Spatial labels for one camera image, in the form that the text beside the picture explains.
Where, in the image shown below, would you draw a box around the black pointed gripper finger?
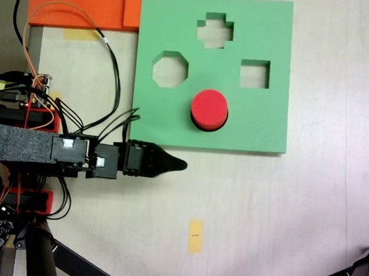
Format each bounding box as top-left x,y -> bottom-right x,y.
142,142 -> 190,181

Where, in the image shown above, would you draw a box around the red cylinder block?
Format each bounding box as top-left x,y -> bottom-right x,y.
187,87 -> 232,134

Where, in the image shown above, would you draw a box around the small orange foam block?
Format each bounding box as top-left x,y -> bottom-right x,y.
122,0 -> 177,35

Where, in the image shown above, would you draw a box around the large orange foam block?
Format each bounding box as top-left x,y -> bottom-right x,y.
27,0 -> 126,33

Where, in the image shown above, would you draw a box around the red and black base clamp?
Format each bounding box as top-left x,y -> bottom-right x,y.
0,185 -> 55,217
0,103 -> 63,134

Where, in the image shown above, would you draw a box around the yellow tape marker with line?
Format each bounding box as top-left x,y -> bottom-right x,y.
186,218 -> 206,256

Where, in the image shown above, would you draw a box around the green shape sorter board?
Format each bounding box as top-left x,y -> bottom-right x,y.
127,0 -> 300,158

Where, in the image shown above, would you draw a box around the long yellow tape strip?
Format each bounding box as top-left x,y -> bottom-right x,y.
62,27 -> 99,43

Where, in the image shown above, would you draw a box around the black USB plug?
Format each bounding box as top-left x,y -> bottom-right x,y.
0,91 -> 28,104

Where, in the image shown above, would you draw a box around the short black gripper wires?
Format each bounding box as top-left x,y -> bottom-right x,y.
97,105 -> 142,147

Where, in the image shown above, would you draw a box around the long black wire pair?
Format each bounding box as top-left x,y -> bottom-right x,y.
78,25 -> 127,134

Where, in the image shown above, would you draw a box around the circuit board with wires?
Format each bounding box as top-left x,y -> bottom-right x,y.
20,71 -> 55,110

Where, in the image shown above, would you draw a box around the black USB cable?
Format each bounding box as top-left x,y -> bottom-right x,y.
0,69 -> 30,85

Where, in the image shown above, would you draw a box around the thin orange wire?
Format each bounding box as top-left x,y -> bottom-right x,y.
18,0 -> 103,89

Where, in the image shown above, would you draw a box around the thick black cable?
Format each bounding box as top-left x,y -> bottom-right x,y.
10,0 -> 27,46

